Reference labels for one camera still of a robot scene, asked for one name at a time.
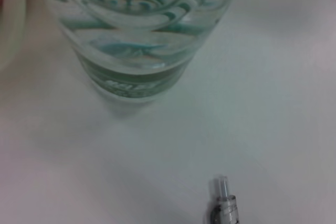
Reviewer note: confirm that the silver ballpoint pen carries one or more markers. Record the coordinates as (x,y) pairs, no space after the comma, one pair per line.
(223,203)

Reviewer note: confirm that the clear water bottle green label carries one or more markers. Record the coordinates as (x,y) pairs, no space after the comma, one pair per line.
(136,37)

